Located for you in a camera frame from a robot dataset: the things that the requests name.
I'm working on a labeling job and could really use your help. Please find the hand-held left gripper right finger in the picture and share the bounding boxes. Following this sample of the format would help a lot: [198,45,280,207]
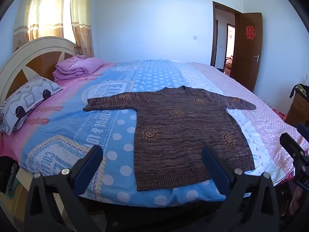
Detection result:
[201,146,287,232]

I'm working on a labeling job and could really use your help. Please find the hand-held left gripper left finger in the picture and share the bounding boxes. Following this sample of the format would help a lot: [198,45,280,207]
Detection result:
[24,145,104,232]

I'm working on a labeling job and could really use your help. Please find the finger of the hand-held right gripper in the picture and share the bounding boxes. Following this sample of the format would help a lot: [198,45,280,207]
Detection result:
[279,132,309,166]
[297,123,309,137]

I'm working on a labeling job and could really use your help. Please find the brown knitted sweater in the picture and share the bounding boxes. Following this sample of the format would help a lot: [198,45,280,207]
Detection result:
[83,86,257,192]

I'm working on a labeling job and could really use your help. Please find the dark clothes pile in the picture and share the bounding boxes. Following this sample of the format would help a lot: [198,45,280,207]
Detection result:
[289,83,309,99]

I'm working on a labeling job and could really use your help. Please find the wooden cabinet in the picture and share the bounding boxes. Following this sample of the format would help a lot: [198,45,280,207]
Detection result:
[285,91,309,129]

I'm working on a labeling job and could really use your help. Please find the printed blue pink bed sheet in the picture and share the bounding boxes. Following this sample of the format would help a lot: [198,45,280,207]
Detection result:
[0,59,309,207]

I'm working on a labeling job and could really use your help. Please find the dark cloth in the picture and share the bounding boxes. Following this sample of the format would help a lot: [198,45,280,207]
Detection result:
[0,155,19,197]

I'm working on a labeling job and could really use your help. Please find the patterned grey white pillow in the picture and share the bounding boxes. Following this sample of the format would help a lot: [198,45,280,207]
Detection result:
[0,75,64,136]

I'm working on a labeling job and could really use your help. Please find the brown wooden door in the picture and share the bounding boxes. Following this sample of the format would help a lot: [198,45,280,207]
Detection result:
[229,13,263,93]

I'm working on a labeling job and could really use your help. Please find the folded pink quilt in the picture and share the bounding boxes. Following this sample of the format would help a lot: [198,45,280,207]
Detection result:
[53,55,105,82]

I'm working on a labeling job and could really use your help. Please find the red paper door decoration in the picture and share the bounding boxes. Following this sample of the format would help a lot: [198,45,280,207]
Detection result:
[245,25,256,40]

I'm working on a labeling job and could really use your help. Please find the white wooden bed headboard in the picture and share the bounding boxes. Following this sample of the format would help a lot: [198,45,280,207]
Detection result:
[0,36,78,107]

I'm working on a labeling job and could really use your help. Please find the brown door frame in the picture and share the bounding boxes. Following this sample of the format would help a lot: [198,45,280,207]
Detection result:
[210,1,244,71]

